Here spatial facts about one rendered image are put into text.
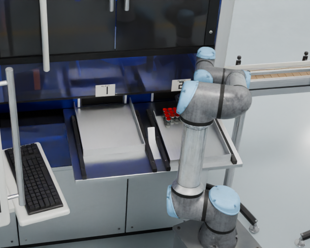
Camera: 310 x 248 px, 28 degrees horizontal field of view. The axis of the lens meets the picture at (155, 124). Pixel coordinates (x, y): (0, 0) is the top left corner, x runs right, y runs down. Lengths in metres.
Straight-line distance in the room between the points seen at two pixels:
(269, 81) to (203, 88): 1.06
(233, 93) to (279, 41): 3.33
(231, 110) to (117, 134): 0.78
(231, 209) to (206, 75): 0.53
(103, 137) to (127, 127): 0.13
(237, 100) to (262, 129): 2.26
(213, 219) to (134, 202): 0.99
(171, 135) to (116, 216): 0.71
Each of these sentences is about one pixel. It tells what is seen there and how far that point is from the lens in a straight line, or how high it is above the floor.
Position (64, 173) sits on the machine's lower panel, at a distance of 2.96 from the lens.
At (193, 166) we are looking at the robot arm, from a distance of 2.15.
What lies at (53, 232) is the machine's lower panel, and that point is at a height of 0.16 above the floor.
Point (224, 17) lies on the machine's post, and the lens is 2.64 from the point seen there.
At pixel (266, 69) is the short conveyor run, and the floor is 0.93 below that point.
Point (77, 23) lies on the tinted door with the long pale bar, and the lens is 2.51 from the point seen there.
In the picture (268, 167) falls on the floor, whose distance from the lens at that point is 3.98.
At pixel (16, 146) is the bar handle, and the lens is 2.17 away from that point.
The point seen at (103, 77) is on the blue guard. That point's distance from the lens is 2.65.
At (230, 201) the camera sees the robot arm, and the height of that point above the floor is 1.01.
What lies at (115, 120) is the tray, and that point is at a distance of 2.75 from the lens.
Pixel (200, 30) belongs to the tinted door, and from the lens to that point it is 2.64.
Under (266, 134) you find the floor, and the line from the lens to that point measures 4.24.
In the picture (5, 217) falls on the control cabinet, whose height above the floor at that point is 0.86.
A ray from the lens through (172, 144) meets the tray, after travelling 2.64.
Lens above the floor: 2.55
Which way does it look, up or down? 38 degrees down
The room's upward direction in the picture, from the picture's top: 5 degrees clockwise
